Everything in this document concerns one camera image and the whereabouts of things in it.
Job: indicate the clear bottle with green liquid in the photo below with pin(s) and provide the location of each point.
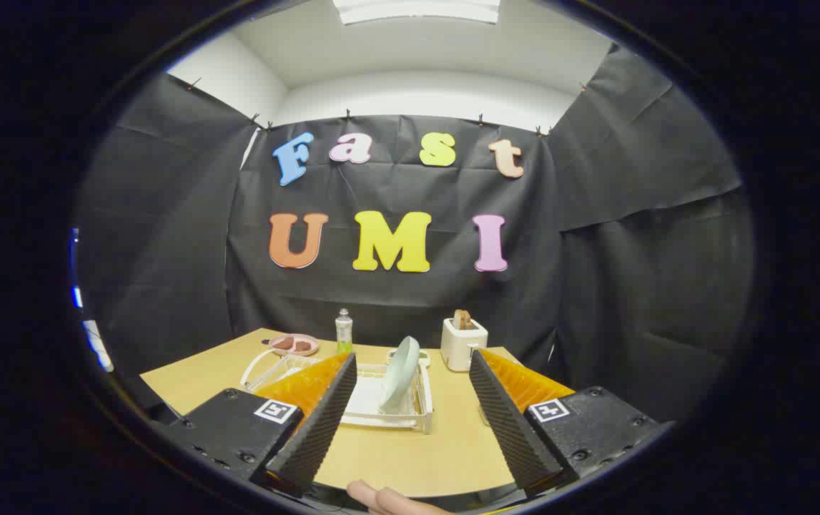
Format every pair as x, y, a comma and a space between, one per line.
344, 332

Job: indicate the pale green plate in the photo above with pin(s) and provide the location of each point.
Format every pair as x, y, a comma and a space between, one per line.
402, 366

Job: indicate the black backdrop cloth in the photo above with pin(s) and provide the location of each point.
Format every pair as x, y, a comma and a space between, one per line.
395, 300

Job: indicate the white toaster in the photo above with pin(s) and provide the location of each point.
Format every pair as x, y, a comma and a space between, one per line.
461, 347

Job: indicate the pink plate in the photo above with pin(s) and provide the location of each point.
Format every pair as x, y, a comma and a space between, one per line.
295, 352

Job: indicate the brown bread slice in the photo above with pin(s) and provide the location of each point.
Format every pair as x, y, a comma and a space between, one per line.
462, 320

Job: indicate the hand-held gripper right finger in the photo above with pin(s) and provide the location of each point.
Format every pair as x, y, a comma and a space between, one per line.
506, 422

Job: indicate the ceiling light panel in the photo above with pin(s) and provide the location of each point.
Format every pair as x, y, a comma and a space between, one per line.
417, 8

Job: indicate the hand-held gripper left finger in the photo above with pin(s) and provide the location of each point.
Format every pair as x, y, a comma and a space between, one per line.
324, 422

